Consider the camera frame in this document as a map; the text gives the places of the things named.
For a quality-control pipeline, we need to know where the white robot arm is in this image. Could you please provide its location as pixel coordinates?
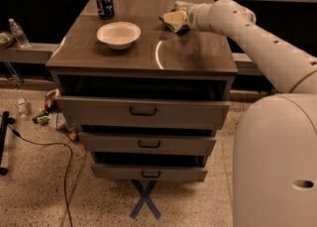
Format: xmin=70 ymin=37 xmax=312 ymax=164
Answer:
xmin=183 ymin=0 xmax=317 ymax=227

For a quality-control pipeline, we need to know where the clear water bottle on ledge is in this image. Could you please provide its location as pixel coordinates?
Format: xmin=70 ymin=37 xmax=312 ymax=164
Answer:
xmin=9 ymin=18 xmax=31 ymax=48

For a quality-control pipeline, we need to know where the bottom grey drawer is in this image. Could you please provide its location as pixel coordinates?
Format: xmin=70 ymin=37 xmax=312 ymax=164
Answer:
xmin=91 ymin=164 xmax=207 ymax=182

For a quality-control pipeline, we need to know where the small water bottle on floor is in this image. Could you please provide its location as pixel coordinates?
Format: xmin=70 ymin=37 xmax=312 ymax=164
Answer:
xmin=17 ymin=97 xmax=29 ymax=118

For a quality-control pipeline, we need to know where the white paper bowl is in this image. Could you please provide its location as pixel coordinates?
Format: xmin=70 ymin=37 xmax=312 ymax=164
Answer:
xmin=96 ymin=22 xmax=141 ymax=50

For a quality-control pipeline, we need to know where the bowl on ledge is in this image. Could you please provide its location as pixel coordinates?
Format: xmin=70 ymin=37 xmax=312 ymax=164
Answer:
xmin=0 ymin=32 xmax=15 ymax=49

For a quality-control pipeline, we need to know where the blue tape cross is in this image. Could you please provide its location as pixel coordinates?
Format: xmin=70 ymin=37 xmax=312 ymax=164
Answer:
xmin=130 ymin=179 xmax=161 ymax=220

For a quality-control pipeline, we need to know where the green jalapeno chip bag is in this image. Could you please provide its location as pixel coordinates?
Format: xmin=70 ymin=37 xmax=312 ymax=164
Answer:
xmin=159 ymin=1 xmax=193 ymax=33

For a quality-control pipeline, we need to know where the green can on floor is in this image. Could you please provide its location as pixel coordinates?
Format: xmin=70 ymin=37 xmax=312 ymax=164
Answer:
xmin=33 ymin=113 xmax=52 ymax=125

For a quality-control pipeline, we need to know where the top grey drawer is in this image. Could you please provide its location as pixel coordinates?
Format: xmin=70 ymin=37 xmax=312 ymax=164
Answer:
xmin=56 ymin=96 xmax=230 ymax=130

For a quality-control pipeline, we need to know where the black cable on floor left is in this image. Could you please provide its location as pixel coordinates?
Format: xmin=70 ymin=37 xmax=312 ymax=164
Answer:
xmin=0 ymin=113 xmax=74 ymax=227

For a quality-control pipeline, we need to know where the grey drawer cabinet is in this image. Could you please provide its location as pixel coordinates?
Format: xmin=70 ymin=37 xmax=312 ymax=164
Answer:
xmin=47 ymin=0 xmax=237 ymax=168

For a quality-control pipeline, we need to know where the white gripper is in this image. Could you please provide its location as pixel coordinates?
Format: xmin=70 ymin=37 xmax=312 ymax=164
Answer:
xmin=163 ymin=4 xmax=211 ymax=31

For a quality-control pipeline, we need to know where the grey drawer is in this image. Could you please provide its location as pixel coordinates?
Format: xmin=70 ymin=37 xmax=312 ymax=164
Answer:
xmin=56 ymin=96 xmax=230 ymax=130
xmin=91 ymin=164 xmax=207 ymax=182
xmin=79 ymin=132 xmax=216 ymax=156

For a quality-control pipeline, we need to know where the middle grey drawer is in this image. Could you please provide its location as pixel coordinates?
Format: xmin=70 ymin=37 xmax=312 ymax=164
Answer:
xmin=79 ymin=132 xmax=216 ymax=156

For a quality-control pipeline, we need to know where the black stand left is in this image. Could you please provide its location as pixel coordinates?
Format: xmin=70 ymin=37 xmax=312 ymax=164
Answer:
xmin=0 ymin=111 xmax=15 ymax=176

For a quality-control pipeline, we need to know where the snack bag on floor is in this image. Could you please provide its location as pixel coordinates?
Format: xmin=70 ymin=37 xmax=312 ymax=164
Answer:
xmin=43 ymin=89 xmax=60 ymax=112

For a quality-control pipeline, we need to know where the blue soda can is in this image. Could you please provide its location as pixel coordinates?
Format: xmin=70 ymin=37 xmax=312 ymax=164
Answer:
xmin=96 ymin=0 xmax=115 ymax=20

